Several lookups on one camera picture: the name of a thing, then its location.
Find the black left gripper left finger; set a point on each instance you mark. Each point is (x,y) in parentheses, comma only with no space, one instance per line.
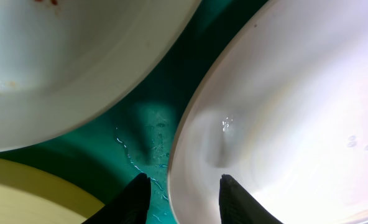
(129,207)

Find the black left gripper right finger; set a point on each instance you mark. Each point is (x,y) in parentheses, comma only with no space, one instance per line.
(238,206)

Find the white plate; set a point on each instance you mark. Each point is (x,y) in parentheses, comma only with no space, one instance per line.
(284,110)
(64,62)

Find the teal plastic tray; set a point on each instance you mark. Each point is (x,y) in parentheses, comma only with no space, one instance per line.
(136,134)

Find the yellow plate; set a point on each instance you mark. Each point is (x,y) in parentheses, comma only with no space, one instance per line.
(29,195)

